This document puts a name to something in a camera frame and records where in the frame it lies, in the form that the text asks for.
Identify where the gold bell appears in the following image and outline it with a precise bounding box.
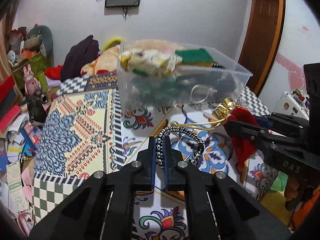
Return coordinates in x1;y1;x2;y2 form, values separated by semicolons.
213;98;236;120

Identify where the dark purple garment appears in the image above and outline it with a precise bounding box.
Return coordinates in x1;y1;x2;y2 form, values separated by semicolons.
60;35;99;82

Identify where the patterned bed cover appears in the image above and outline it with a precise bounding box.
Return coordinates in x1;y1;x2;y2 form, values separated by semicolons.
33;77;278;239

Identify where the yellow floral cloth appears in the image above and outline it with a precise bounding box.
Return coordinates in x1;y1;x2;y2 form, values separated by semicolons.
119;49;183;78

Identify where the clear plastic storage box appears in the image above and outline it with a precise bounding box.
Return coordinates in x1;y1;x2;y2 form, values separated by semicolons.
117;47;252;112

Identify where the yellow green foam ring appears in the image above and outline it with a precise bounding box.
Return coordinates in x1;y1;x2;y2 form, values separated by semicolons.
101;36;124;52

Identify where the red velvet pouch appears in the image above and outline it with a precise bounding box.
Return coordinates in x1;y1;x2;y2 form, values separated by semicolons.
224;107;259;173

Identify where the red gift box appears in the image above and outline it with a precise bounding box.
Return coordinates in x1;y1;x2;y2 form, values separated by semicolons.
0;75;16;102

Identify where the green yellow sponge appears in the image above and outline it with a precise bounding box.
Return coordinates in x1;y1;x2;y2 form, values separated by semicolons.
175;48;213;67

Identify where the black white braided cord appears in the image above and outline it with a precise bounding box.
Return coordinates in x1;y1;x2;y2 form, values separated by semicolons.
155;126;205;173

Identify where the person right hand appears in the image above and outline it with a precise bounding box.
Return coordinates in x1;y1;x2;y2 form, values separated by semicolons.
284;177;299;211

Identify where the brown wooden door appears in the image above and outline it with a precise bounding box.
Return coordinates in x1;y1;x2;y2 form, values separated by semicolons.
239;0;285;95

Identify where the grey shark plush toy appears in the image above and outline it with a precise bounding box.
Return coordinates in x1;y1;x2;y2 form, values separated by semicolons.
24;25;53;58

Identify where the pink rabbit figurine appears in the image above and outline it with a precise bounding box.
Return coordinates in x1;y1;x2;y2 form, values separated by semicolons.
23;64;42;95

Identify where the green cardboard box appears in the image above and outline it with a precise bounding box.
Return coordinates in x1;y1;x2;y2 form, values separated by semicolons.
12;53;51;89

